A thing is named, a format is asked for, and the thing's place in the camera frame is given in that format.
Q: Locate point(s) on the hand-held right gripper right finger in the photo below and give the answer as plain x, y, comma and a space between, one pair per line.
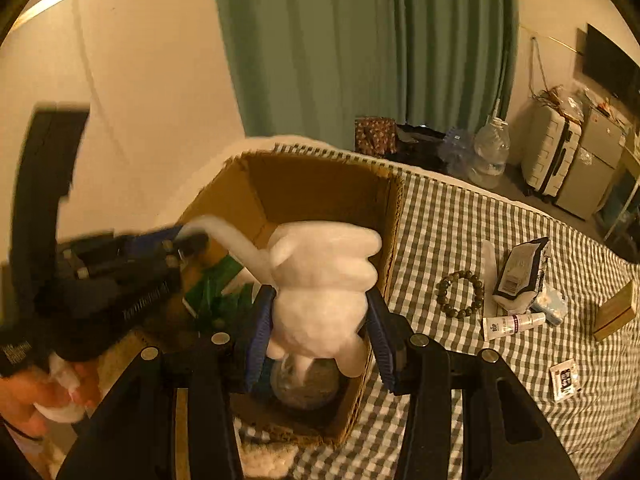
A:
380, 345

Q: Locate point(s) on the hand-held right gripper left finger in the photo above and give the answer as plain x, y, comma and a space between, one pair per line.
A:
257, 340

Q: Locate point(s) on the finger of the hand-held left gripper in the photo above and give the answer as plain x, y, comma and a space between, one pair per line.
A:
150, 242
190, 252

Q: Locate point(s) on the green snack packet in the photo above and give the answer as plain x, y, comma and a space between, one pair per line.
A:
220, 290

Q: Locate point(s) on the grey round object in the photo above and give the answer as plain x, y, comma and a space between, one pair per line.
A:
305, 385

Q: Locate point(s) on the white plush toy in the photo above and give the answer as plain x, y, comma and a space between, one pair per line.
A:
320, 285

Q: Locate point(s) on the brown cardboard box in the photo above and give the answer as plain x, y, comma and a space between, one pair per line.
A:
320, 185

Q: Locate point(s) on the person's left hand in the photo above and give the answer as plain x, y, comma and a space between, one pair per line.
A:
20, 400

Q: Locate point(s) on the grey checkered bed sheet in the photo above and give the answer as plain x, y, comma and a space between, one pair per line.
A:
450, 410

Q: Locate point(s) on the white fluffy cloth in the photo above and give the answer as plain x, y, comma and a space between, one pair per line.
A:
267, 455

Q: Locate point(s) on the white and purple tube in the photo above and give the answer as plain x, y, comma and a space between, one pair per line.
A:
510, 324

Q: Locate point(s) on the white plastic strip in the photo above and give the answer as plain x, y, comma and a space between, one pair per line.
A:
488, 260

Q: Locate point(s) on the black and white patterned bag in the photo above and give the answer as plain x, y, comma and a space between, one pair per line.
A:
520, 270

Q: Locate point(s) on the blue floral tissue pack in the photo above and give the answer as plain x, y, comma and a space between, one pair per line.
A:
552, 307

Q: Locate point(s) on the white sachet with black print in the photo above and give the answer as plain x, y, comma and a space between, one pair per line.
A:
566, 379

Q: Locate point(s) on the dark cloth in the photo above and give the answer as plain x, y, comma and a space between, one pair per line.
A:
420, 147

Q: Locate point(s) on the blue plastic bag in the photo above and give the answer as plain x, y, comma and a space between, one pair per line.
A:
457, 150

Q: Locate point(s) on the large clear water bottle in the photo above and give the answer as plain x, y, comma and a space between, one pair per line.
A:
491, 152

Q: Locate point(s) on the white suitcase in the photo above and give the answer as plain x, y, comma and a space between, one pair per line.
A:
550, 152

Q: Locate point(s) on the green curtain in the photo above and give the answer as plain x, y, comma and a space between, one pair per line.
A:
350, 45

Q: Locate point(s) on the small grey fridge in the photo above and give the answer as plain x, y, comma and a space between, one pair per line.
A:
592, 165

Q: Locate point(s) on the white dressing table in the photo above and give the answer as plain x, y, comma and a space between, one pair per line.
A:
622, 200

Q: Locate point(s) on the black wall television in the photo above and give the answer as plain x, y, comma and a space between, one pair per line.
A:
612, 62

